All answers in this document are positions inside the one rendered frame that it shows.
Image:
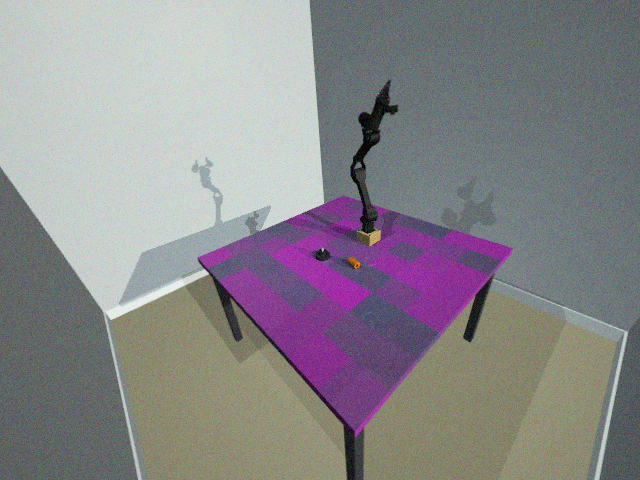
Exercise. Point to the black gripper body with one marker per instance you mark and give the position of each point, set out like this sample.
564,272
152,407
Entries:
378,108

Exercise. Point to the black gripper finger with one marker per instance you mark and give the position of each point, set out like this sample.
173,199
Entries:
384,91

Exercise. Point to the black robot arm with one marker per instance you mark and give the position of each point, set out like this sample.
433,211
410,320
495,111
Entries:
370,139

